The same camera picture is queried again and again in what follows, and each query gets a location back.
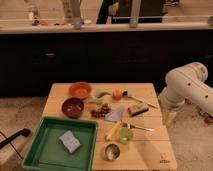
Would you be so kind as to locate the brown block sponge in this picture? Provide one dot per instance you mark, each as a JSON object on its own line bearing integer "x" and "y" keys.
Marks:
{"x": 137, "y": 109}

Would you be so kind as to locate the orange fruit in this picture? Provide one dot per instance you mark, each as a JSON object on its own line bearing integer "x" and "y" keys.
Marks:
{"x": 117, "y": 94}

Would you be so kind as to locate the white green cup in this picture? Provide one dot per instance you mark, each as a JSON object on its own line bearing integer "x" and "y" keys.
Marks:
{"x": 97, "y": 94}

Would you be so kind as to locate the dark maroon bowl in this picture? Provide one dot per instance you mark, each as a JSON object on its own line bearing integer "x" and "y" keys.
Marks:
{"x": 73, "y": 107}

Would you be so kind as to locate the grey cloth piece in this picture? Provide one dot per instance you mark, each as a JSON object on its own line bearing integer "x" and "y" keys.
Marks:
{"x": 115, "y": 115}

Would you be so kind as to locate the yellow handled knife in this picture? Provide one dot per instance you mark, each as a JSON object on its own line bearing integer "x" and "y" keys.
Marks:
{"x": 112, "y": 131}

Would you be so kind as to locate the green plastic cup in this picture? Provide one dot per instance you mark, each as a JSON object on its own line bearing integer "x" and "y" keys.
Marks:
{"x": 125, "y": 135}

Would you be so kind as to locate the grey sponge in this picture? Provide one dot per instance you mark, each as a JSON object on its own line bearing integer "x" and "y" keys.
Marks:
{"x": 70, "y": 141}

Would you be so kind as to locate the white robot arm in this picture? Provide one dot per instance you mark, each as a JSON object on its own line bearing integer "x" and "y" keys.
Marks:
{"x": 185, "y": 83}

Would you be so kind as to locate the wooden table board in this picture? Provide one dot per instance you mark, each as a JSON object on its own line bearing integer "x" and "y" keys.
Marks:
{"x": 148, "y": 151}

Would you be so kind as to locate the black handle tool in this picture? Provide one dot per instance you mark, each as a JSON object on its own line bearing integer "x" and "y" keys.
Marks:
{"x": 24, "y": 132}

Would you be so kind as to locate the person in dark clothes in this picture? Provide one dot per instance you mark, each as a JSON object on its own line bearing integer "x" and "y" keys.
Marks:
{"x": 122, "y": 11}

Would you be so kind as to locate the bunch of brown grapes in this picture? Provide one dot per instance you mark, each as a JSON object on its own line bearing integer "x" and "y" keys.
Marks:
{"x": 101, "y": 111}

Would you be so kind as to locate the small dish brush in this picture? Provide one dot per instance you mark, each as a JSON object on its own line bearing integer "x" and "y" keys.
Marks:
{"x": 129, "y": 95}

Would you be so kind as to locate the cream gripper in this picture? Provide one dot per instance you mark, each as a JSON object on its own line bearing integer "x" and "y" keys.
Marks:
{"x": 168, "y": 116}

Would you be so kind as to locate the green plastic tray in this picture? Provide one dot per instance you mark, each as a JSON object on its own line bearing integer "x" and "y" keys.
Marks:
{"x": 48, "y": 153}

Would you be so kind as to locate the small steel cup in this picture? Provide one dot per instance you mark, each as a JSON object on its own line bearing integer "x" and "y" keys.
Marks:
{"x": 112, "y": 152}

